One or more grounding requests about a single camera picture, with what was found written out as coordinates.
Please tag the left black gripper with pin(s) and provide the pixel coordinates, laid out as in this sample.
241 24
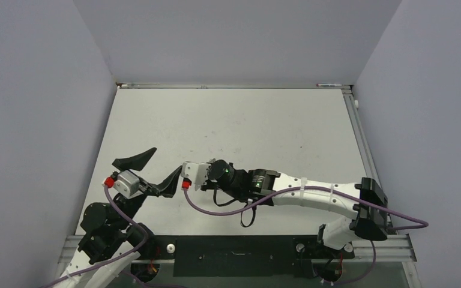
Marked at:
138 162

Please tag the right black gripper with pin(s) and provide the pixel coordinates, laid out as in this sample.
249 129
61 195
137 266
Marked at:
208 185

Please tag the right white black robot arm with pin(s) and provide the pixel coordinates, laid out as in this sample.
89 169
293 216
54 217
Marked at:
361 206

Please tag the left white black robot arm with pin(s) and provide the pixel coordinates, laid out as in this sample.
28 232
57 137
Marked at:
112 239

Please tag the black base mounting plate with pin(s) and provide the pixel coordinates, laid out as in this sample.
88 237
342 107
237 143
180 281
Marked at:
242 256

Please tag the marker pen at back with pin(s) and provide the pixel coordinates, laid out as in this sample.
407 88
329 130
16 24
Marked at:
329 85

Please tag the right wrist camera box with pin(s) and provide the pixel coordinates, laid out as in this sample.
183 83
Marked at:
194 173

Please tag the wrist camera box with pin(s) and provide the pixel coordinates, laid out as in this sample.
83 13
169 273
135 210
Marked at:
194 173
125 183

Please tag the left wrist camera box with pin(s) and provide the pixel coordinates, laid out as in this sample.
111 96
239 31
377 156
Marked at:
125 183

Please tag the aluminium rail back edge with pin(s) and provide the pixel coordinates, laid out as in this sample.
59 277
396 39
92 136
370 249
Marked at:
224 86

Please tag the aluminium rail edge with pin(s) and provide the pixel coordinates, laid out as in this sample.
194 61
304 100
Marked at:
224 86
366 155

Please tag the aluminium rail right edge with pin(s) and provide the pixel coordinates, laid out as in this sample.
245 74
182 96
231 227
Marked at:
366 155

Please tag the aluminium front frame rail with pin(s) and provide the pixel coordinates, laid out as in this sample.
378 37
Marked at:
397 248

